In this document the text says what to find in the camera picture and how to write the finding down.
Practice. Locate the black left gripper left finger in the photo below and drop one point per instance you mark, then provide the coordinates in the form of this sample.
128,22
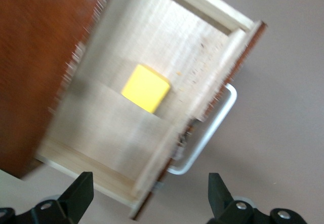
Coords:
63,208

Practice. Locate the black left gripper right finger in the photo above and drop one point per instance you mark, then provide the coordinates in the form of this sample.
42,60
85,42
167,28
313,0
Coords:
235,214

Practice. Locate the light wood drawer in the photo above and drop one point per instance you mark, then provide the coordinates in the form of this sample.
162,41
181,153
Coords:
114,137

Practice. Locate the yellow cube block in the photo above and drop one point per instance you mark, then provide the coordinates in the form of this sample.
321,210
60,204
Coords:
146,88

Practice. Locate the dark brown wooden cabinet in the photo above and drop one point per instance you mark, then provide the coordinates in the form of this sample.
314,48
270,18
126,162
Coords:
38,56

